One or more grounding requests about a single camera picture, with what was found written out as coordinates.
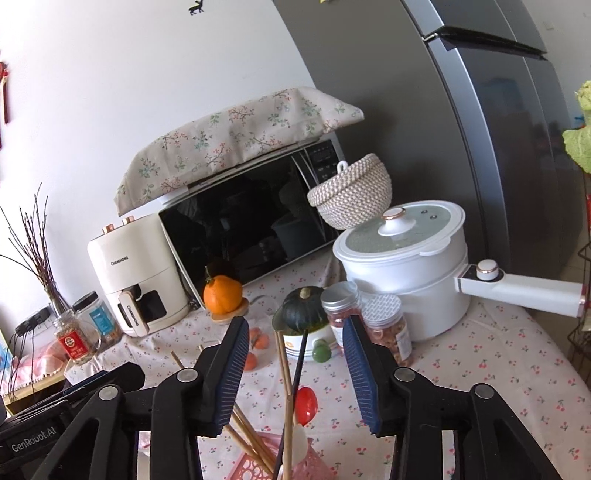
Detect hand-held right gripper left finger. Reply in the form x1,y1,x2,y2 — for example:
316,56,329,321
44,316,251,480

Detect red plastic spoon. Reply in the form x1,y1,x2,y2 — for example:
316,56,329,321
294,387,319,426

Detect white ceramic flower bowl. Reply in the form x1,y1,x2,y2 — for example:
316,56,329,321
272,305,334,364

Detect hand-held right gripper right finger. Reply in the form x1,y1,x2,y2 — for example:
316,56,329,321
342,314,570,480

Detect clear jar with blue label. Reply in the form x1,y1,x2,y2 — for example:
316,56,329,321
72,290,124,345

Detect dark green pumpkin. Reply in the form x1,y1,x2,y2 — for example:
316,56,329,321
281,285,329,334

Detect black door microwave oven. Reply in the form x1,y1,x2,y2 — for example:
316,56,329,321
158,136,352,311

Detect cream air fryer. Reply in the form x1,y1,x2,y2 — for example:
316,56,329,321
87,215,191,339

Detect glass pot lid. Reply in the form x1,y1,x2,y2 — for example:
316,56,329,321
342,202,458,258

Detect napa cabbage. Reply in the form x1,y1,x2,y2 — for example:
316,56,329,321
562,80,591,175

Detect clear jar of red chili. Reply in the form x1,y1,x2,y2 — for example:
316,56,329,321
320,281,364,357

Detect glass jar with red label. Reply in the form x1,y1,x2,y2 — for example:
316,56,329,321
52,309,96,366

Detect large orange with stem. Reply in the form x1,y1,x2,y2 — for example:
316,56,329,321
202,265,243,316

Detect clear jar of dried rings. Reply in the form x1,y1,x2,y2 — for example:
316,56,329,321
361,292,413,368

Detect pink cloth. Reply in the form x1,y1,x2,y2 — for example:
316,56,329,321
0,343,70,398

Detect pink perforated utensil basket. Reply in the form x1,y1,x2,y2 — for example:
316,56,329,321
207,431,339,480

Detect woven lidded basket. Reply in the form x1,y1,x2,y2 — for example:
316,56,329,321
307,153,393,231

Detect dried branches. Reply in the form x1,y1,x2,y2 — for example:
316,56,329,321
0,184,71,320

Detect white electric cooking pot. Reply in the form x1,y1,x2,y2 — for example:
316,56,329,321
332,199,588,343

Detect glass jar with wooden lid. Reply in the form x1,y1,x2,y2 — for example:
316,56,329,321
210,295,279,376

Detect black chopstick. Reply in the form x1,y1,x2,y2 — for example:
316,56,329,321
273,329,309,480

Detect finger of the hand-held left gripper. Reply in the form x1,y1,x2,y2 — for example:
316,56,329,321
64,362,147,403

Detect white ceramic spoon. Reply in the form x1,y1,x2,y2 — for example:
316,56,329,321
294,421,309,468

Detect red wall ornament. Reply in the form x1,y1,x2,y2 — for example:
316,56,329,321
0,61,11,149

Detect floral cover cloth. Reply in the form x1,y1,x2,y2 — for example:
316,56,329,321
114,86,364,217

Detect black cables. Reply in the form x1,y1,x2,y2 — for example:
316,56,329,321
7,323,33,398

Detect grey refrigerator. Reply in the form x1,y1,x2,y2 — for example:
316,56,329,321
271,0,591,321

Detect cherry print tablecloth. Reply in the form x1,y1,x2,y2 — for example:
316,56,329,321
139,258,591,480

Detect bunch of wooden chopsticks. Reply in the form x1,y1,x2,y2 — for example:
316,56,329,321
170,329,296,480

